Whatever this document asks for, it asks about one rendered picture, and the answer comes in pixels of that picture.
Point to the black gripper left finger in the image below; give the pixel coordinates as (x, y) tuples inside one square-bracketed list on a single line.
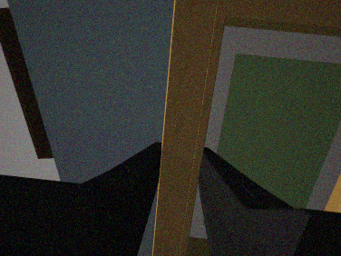
[(104, 216)]

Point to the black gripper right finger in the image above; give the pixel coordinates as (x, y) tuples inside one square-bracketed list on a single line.
[(243, 219)]

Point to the brown picture frame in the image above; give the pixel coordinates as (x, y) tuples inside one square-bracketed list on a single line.
[(259, 83)]

